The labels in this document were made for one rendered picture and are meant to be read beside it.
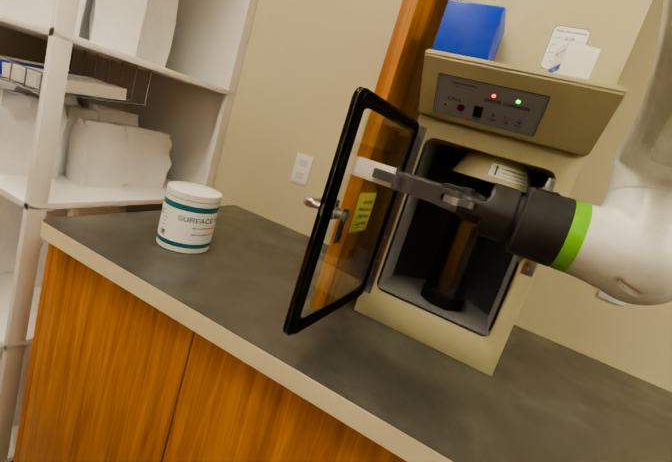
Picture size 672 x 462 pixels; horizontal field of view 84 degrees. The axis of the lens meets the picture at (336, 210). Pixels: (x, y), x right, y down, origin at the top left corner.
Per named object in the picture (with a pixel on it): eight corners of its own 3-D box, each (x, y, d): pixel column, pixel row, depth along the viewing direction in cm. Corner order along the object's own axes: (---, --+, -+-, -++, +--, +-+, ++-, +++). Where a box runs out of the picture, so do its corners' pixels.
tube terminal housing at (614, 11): (382, 284, 112) (475, 16, 97) (493, 333, 100) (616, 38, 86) (352, 309, 89) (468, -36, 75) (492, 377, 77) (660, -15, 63)
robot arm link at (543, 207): (548, 279, 45) (540, 265, 53) (588, 187, 43) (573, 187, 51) (496, 260, 47) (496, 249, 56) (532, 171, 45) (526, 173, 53)
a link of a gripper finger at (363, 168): (393, 188, 57) (392, 188, 56) (352, 174, 59) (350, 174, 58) (400, 169, 56) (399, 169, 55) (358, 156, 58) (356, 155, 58)
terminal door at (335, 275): (362, 294, 86) (420, 123, 78) (283, 339, 59) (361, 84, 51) (359, 293, 86) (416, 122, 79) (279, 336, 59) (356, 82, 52)
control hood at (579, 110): (418, 113, 80) (434, 66, 78) (586, 157, 69) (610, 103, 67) (406, 102, 69) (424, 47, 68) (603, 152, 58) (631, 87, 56)
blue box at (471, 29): (438, 66, 77) (454, 21, 75) (488, 76, 74) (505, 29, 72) (431, 49, 68) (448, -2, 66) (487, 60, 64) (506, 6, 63)
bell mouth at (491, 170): (455, 171, 96) (462, 151, 95) (528, 194, 90) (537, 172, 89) (446, 169, 80) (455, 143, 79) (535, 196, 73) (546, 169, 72)
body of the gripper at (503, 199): (522, 190, 53) (458, 171, 57) (526, 191, 46) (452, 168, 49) (503, 239, 55) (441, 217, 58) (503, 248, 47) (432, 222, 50)
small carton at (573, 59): (543, 83, 67) (556, 49, 66) (571, 91, 67) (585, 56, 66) (555, 77, 62) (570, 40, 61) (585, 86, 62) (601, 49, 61)
